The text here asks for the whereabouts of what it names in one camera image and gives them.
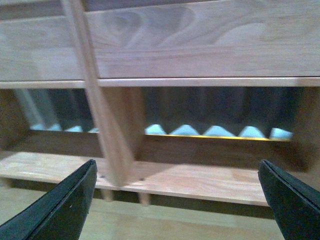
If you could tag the light wooden bookshelf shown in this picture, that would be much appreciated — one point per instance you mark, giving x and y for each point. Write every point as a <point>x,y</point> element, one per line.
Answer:
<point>113,48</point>

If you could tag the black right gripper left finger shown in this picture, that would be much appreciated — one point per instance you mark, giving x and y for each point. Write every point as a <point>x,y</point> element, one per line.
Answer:
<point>59,214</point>

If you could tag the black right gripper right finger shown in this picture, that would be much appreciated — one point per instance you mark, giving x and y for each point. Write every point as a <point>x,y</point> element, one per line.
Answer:
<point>295,205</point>

